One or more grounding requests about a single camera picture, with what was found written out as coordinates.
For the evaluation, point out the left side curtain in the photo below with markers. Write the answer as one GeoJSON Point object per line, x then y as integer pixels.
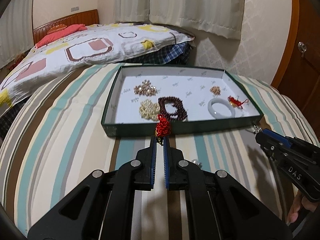
{"type": "Point", "coordinates": [16, 30]}

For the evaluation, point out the red knot tassel charm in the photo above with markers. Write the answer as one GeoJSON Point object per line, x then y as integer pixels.
{"type": "Point", "coordinates": [163, 129]}

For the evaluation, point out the patterned white quilt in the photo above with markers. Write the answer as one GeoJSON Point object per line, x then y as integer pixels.
{"type": "Point", "coordinates": [96, 45]}

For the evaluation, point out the right hand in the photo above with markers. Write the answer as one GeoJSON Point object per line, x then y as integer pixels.
{"type": "Point", "coordinates": [300, 201]}

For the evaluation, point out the brown wooden door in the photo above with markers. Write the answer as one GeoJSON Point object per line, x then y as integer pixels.
{"type": "Point", "coordinates": [298, 73]}

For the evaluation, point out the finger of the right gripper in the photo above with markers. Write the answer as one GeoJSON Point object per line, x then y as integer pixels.
{"type": "Point", "coordinates": [269, 146]}
{"type": "Point", "coordinates": [278, 137]}

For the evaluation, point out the wooden headboard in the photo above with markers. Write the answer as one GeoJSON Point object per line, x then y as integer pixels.
{"type": "Point", "coordinates": [87, 18]}

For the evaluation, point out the red pillow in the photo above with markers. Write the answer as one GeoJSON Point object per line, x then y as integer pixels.
{"type": "Point", "coordinates": [56, 35]}

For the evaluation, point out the red gold knot charm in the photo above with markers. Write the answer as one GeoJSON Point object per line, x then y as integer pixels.
{"type": "Point", "coordinates": [237, 103]}

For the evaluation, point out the striped table cloth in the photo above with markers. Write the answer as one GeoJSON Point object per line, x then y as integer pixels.
{"type": "Point", "coordinates": [57, 138]}

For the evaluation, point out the white window curtain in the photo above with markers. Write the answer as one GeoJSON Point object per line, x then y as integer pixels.
{"type": "Point", "coordinates": [219, 17]}

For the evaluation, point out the green shallow jewelry tray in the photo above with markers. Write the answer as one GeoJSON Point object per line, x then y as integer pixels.
{"type": "Point", "coordinates": [175, 97]}

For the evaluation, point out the wall socket above headboard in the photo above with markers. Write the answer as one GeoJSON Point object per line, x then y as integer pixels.
{"type": "Point", "coordinates": [74, 9]}

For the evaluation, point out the door lock with key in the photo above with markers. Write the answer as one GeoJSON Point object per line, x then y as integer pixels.
{"type": "Point", "coordinates": [302, 48]}

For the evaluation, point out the orange embroidered cushion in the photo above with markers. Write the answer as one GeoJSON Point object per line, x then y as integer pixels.
{"type": "Point", "coordinates": [56, 28]}

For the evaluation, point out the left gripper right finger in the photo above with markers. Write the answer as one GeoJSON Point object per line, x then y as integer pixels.
{"type": "Point", "coordinates": [218, 206]}

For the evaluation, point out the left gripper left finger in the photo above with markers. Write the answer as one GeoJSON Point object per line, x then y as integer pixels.
{"type": "Point", "coordinates": [101, 206]}

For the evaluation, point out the white jade bangle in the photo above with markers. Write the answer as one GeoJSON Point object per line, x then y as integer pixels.
{"type": "Point", "coordinates": [220, 109]}

